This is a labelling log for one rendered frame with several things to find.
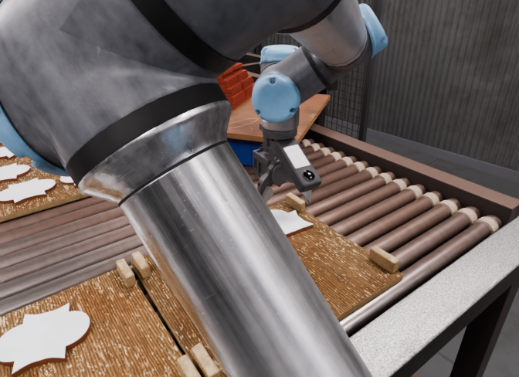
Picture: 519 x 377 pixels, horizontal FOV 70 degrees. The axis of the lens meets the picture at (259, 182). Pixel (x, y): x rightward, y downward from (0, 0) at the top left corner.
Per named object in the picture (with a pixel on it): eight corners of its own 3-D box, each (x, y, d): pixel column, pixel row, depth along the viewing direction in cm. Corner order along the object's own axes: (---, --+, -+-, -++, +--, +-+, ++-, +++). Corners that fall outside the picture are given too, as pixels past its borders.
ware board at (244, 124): (330, 99, 147) (330, 94, 146) (296, 146, 105) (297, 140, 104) (215, 90, 162) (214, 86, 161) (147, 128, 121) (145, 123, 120)
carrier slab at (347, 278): (402, 280, 72) (403, 273, 71) (215, 404, 51) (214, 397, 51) (287, 204, 97) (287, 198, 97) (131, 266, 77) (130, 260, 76)
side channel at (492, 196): (513, 232, 95) (524, 201, 91) (501, 242, 92) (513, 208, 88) (94, 50, 387) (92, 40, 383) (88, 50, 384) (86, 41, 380)
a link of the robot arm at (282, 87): (300, 51, 53) (301, 39, 62) (238, 96, 57) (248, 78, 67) (329, 96, 55) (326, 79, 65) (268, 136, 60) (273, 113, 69)
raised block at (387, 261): (398, 270, 72) (400, 259, 71) (391, 274, 71) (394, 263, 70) (373, 255, 76) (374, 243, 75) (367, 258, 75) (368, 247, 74)
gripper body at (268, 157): (280, 167, 86) (281, 117, 81) (303, 181, 80) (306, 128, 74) (252, 174, 83) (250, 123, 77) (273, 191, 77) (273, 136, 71)
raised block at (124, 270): (137, 285, 70) (134, 273, 69) (127, 289, 69) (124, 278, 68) (126, 267, 74) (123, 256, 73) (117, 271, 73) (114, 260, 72)
